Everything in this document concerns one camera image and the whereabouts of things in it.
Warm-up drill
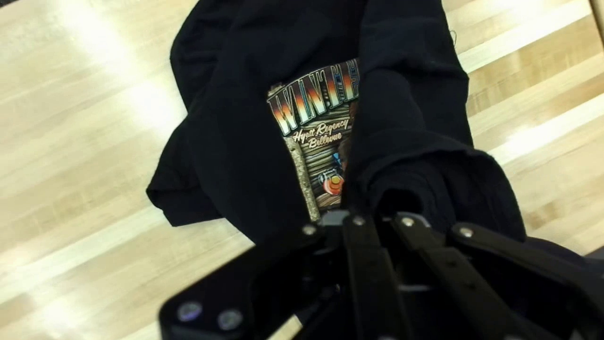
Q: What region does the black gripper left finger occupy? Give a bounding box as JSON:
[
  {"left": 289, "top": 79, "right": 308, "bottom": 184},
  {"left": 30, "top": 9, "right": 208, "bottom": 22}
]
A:
[{"left": 158, "top": 209, "right": 411, "bottom": 340}]

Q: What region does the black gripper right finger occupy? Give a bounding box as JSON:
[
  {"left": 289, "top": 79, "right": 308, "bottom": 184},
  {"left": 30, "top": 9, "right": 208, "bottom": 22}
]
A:
[{"left": 392, "top": 211, "right": 604, "bottom": 340}]

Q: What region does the black graphic t-shirt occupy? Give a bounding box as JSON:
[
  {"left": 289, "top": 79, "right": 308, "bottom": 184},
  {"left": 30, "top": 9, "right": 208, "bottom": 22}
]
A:
[{"left": 147, "top": 0, "right": 525, "bottom": 247}]

